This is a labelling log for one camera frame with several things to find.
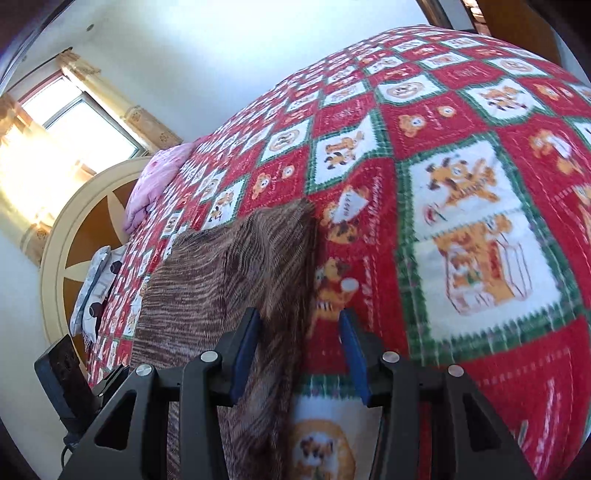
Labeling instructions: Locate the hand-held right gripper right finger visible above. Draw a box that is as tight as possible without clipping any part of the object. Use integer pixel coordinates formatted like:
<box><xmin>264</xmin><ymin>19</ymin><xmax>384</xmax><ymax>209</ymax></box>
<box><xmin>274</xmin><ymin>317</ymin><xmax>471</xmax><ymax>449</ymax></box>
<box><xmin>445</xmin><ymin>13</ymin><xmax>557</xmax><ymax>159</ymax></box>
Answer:
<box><xmin>338</xmin><ymin>308</ymin><xmax>539</xmax><ymax>480</ymax></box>

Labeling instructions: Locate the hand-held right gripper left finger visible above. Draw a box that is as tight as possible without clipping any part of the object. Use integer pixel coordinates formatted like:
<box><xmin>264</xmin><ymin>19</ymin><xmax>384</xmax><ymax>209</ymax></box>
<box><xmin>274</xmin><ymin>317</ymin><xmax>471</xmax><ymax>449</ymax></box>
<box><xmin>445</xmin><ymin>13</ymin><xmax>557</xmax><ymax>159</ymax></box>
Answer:
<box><xmin>58</xmin><ymin>307</ymin><xmax>264</xmax><ymax>480</ymax></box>

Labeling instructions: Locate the brown knit sweater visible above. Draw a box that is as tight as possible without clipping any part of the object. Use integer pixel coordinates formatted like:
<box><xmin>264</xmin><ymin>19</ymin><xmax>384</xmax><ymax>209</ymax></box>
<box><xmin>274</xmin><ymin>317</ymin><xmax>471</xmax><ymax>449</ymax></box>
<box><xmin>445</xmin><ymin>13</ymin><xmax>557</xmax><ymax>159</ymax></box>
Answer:
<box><xmin>134</xmin><ymin>199</ymin><xmax>321</xmax><ymax>480</ymax></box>

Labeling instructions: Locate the white black-spotted pillow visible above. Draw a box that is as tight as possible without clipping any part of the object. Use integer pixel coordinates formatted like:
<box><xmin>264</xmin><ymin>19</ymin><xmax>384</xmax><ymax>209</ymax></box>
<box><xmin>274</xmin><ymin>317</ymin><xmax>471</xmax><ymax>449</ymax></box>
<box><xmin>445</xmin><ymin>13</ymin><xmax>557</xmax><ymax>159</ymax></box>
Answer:
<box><xmin>69</xmin><ymin>244</ymin><xmax>129</xmax><ymax>344</ymax></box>

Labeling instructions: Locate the grey patterned pillow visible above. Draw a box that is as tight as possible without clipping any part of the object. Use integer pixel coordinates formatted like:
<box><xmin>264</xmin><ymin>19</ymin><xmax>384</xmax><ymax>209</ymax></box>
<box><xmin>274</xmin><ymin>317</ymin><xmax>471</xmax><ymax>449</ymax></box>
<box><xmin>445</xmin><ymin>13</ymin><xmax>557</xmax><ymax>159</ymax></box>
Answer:
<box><xmin>82</xmin><ymin>246</ymin><xmax>112</xmax><ymax>344</ymax></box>

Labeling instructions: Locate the cream and brown headboard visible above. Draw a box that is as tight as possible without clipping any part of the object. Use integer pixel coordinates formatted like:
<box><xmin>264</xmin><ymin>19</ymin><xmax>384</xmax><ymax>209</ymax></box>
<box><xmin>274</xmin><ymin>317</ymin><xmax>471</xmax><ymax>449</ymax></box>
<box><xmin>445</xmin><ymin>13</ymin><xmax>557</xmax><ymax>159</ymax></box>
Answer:
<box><xmin>39</xmin><ymin>157</ymin><xmax>153</xmax><ymax>365</ymax></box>

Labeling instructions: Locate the pink quilt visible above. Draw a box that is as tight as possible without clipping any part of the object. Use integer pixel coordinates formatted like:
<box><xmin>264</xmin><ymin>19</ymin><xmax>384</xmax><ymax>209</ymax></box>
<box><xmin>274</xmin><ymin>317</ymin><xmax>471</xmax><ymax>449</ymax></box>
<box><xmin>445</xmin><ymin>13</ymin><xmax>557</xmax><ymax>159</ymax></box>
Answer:
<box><xmin>124</xmin><ymin>141</ymin><xmax>197</xmax><ymax>234</ymax></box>

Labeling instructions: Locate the red patchwork printed blanket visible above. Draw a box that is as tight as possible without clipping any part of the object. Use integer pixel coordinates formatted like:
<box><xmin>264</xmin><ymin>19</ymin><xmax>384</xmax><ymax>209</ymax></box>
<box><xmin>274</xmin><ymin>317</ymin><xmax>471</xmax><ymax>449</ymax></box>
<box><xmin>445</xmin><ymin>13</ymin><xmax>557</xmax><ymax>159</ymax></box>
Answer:
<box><xmin>85</xmin><ymin>25</ymin><xmax>591</xmax><ymax>480</ymax></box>

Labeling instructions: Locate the window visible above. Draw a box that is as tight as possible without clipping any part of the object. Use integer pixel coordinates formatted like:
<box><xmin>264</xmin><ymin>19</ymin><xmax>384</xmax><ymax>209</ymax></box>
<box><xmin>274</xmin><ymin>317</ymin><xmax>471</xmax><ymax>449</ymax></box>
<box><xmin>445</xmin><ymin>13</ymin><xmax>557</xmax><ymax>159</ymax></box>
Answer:
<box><xmin>21</xmin><ymin>76</ymin><xmax>148</xmax><ymax>160</ymax></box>

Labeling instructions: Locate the curtain rod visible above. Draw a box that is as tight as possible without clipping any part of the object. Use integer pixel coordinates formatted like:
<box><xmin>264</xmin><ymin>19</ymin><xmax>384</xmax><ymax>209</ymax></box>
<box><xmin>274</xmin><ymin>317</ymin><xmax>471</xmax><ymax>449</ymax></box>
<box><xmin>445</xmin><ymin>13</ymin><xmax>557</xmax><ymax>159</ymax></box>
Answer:
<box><xmin>25</xmin><ymin>46</ymin><xmax>75</xmax><ymax>77</ymax></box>

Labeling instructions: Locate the brown wooden door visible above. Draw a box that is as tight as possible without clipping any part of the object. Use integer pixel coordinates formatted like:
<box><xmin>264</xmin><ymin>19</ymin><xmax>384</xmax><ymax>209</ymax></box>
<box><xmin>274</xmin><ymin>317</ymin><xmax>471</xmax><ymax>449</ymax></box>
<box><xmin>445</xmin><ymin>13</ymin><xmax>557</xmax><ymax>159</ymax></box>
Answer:
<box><xmin>475</xmin><ymin>0</ymin><xmax>564</xmax><ymax>63</ymax></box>

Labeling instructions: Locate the black cable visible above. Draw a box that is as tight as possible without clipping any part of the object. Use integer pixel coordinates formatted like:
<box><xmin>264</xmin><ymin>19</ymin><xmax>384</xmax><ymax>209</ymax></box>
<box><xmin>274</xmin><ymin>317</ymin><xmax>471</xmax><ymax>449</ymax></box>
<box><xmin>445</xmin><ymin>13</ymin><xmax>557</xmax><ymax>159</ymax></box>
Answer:
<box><xmin>61</xmin><ymin>429</ymin><xmax>83</xmax><ymax>468</ymax></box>

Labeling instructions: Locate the dark wooden door frame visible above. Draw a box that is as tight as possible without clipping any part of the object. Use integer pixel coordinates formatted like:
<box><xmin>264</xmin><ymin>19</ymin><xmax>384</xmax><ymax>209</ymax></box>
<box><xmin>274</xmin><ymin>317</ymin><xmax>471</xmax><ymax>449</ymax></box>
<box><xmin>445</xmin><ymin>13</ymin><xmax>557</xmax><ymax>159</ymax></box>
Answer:
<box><xmin>416</xmin><ymin>0</ymin><xmax>458</xmax><ymax>29</ymax></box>

